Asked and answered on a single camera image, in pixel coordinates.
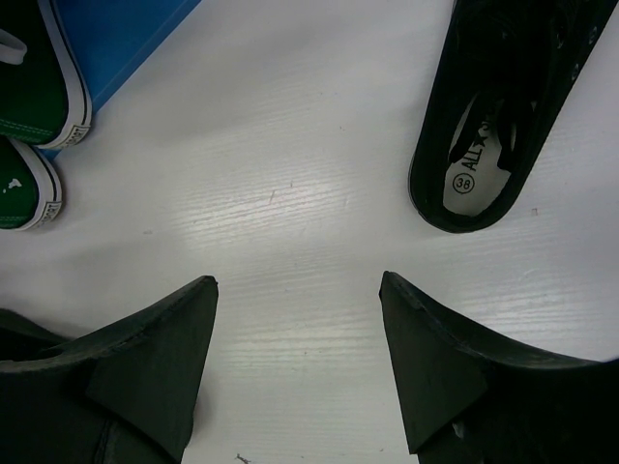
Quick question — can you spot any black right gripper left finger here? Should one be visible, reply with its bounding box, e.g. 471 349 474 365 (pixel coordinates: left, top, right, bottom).
1 276 218 463

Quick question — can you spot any all-black slip-on shoe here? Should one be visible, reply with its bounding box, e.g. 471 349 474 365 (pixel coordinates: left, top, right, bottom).
408 1 615 234

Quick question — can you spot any blue shoe shelf frame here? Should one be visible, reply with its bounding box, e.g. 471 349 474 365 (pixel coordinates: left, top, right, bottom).
40 0 198 153

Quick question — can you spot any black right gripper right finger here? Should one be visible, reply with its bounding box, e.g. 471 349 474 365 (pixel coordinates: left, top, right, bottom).
379 272 618 463

